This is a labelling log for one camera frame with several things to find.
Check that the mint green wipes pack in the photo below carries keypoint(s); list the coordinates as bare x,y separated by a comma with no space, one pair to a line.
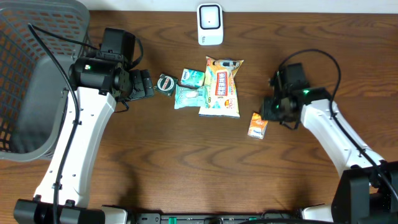
188,97

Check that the white barcode scanner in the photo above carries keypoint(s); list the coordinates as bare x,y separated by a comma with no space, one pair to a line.
210,24

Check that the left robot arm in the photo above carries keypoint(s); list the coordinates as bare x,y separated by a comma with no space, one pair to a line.
96,83

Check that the orange tissue pack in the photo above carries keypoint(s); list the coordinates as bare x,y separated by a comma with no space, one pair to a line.
257,127

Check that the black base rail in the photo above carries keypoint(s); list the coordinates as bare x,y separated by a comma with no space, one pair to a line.
156,218

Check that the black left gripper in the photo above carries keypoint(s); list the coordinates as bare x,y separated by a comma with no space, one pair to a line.
137,84

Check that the teal white tissue pack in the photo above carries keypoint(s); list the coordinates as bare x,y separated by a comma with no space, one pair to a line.
192,78

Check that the dark green round-label pack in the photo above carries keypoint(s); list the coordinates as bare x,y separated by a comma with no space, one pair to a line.
166,84

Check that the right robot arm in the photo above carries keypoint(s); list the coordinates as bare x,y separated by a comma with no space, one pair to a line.
362,195

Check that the large beige snack bag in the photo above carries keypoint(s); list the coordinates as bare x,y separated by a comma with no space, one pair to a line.
222,97

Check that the grey plastic shopping basket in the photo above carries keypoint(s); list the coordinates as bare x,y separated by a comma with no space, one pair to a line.
33,92

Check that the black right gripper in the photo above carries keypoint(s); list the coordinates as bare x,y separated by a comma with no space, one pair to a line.
267,114

